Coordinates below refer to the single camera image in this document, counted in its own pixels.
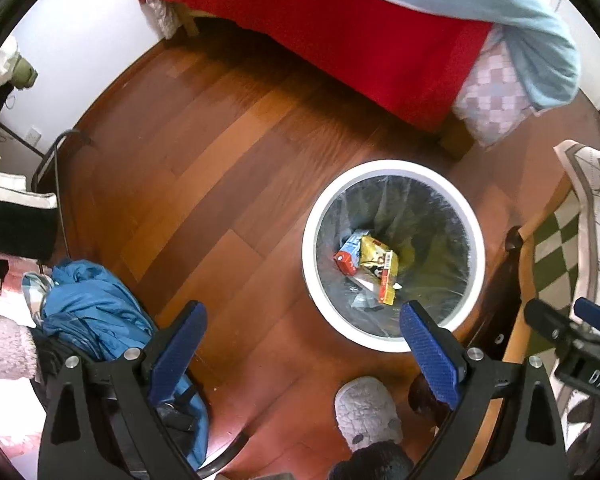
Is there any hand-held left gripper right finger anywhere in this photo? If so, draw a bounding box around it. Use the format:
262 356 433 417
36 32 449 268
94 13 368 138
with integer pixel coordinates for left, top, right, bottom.
399 302 569 480

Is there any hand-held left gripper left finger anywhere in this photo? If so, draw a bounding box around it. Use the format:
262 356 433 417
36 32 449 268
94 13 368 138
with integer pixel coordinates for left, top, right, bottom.
37 300 210 480

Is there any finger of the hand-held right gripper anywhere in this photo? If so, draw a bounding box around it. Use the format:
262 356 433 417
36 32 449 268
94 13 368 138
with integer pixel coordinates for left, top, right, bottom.
573 297 600 336
524 299 583 356

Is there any white round trash bin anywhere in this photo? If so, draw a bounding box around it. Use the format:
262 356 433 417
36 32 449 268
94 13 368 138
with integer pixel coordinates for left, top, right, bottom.
301 159 486 353

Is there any wooden chair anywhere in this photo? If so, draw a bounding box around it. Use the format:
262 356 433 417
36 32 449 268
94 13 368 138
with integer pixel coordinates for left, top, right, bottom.
472 175 583 480

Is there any green checkered cushion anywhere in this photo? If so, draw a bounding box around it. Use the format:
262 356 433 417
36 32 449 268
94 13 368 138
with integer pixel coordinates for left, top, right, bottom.
532 194 597 307

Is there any grey slipper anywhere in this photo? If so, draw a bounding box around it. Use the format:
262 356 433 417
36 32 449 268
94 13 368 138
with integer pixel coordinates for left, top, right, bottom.
334 377 405 454

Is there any yellow and red wrapper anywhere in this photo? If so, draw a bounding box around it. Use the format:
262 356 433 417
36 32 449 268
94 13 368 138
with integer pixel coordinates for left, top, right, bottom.
377 249 402 306

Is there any blue jacket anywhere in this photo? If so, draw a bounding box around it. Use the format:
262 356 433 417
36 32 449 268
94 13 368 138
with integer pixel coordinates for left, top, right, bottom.
39 259 209 472

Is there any white paper scrap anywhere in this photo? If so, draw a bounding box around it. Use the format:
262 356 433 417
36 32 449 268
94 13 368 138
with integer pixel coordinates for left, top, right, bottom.
346 274 382 295

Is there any yellow snack packet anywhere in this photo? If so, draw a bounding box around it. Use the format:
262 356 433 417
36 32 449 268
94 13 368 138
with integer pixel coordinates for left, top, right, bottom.
359 234 394 282

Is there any red and blue carton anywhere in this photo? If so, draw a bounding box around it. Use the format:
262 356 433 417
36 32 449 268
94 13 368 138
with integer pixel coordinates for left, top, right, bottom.
333 232 369 276

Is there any black plastic bin liner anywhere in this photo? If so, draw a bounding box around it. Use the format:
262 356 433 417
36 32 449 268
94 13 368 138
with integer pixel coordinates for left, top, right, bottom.
315 175 472 337

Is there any light blue plaid cloth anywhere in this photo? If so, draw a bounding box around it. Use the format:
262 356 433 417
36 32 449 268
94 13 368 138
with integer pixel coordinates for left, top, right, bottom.
22 271 57 327

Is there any pink fluffy cloth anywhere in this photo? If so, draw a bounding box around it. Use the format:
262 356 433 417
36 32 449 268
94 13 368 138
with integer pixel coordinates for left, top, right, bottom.
0 309 39 382

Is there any black and white bag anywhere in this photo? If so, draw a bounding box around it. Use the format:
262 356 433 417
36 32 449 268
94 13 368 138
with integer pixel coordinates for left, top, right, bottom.
0 169 59 262

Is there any pink checkered quilt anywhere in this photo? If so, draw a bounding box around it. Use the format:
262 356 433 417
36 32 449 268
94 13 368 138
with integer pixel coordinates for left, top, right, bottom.
452 25 537 149

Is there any olive and white garment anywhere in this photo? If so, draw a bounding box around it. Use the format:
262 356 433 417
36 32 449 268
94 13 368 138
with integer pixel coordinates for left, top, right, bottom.
0 35 39 92

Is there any red bedsheet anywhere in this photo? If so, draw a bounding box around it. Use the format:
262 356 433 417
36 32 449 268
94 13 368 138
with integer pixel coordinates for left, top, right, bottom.
136 0 494 134

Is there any black curved base ring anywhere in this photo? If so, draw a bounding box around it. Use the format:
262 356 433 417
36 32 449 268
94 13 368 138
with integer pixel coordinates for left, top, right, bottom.
197 432 254 479

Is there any black metal rack frame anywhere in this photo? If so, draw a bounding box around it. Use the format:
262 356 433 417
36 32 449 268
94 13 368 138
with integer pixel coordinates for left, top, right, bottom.
31 129 94 196

